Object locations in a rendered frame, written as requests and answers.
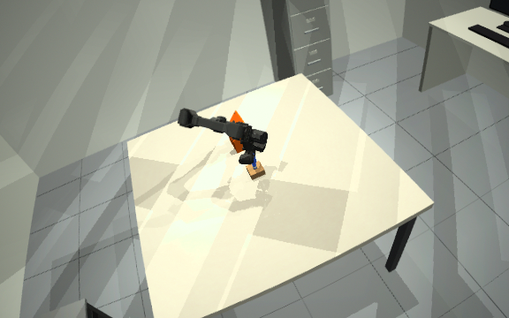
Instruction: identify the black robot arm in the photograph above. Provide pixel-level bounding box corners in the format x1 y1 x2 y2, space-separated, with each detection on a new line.
178 108 268 153

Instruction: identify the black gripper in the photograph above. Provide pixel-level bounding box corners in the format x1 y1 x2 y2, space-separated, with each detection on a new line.
239 140 256 165

